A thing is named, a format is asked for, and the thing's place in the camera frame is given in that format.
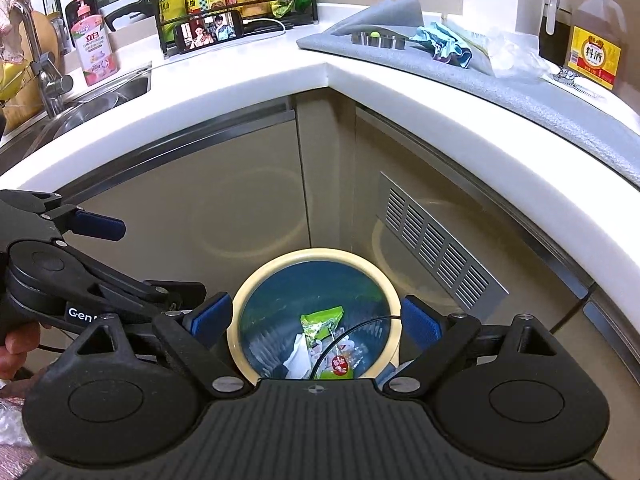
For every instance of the dark soy sauce dispenser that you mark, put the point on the dark soy sauce dispenser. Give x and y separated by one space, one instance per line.
554 31

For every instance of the person left hand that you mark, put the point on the person left hand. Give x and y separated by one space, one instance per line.
16 347

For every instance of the green snack bag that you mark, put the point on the green snack bag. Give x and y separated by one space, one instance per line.
317 326

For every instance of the grey counter mat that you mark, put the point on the grey counter mat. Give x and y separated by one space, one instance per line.
571 106

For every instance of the steel kitchen faucet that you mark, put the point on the steel kitchen faucet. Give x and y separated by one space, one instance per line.
44 49

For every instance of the silver vent grille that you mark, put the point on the silver vent grille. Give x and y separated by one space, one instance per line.
453 267

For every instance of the pink dish soap bottle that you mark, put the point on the pink dish soap bottle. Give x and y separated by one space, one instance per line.
90 39

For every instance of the blue wrapper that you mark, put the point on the blue wrapper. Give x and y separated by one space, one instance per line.
443 44

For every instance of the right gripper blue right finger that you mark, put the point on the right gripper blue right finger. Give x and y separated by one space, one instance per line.
424 325

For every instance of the cream blue trash bin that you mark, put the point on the cream blue trash bin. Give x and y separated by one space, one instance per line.
269 304

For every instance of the stainless steel sink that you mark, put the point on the stainless steel sink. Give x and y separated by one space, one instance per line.
40 130

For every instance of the smartphone showing video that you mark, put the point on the smartphone showing video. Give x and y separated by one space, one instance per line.
199 33

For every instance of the cooking wine jug yellow label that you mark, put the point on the cooking wine jug yellow label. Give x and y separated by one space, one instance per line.
598 43

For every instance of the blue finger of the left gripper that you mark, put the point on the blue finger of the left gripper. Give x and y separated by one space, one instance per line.
183 318
98 226

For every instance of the clear plastic bag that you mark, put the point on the clear plastic bag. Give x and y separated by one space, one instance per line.
512 55

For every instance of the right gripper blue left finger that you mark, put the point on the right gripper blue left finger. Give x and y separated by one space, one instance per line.
210 320

